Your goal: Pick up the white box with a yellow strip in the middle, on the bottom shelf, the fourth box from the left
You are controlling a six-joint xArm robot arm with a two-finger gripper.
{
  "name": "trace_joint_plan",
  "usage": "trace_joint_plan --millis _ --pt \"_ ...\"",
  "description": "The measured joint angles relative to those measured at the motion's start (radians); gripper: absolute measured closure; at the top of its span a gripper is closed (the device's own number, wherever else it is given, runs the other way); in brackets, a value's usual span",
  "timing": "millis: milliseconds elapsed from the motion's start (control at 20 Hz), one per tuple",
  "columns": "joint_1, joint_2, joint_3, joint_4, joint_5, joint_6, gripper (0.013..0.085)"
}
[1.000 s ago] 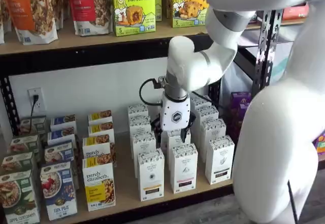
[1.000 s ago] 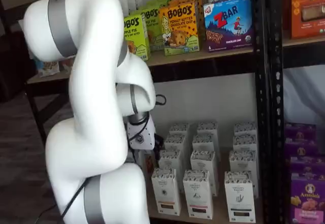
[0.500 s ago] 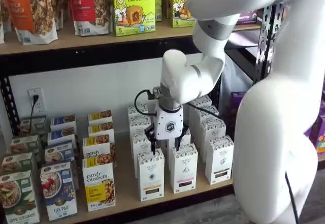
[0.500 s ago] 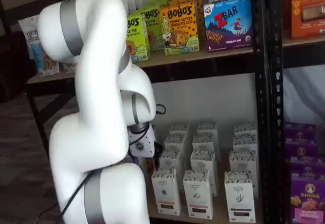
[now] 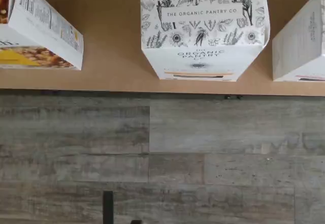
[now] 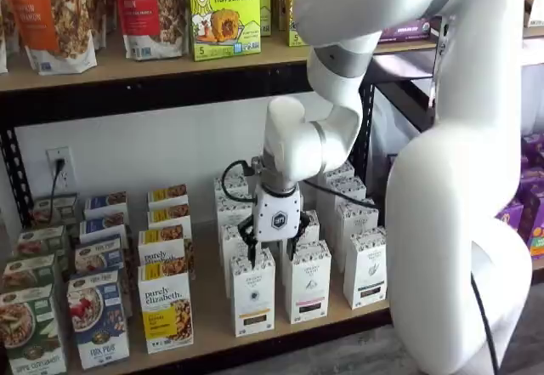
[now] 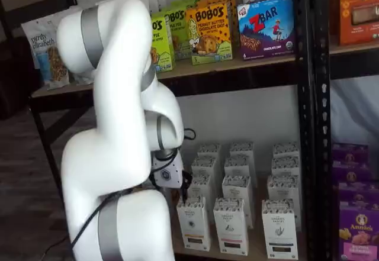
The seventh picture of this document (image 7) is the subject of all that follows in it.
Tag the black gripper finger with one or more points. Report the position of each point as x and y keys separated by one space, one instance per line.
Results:
x=174 y=196
x=185 y=184

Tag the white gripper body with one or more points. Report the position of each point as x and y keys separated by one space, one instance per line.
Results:
x=167 y=173

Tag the white box yellow strip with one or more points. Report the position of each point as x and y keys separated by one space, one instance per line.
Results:
x=201 y=187
x=210 y=150
x=204 y=166
x=194 y=225

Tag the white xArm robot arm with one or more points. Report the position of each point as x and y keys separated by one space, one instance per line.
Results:
x=118 y=95

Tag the white box pink strip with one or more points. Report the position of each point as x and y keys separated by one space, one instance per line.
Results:
x=238 y=187
x=241 y=148
x=231 y=228
x=240 y=164

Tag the white box dark strip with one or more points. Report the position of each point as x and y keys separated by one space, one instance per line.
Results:
x=285 y=149
x=282 y=188
x=279 y=231
x=285 y=164

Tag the green Bobo's box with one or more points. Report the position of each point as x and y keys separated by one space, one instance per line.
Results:
x=161 y=48
x=189 y=2
x=179 y=33

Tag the black metal shelf rack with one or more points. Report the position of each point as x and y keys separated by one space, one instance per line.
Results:
x=322 y=110
x=303 y=110

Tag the purple Annie's box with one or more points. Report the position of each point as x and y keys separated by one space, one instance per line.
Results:
x=358 y=194
x=359 y=237
x=350 y=160

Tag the orange snack box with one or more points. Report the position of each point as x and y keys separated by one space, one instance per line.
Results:
x=358 y=9

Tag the Purely Elizabeth granola bag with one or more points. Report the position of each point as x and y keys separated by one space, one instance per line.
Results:
x=44 y=54

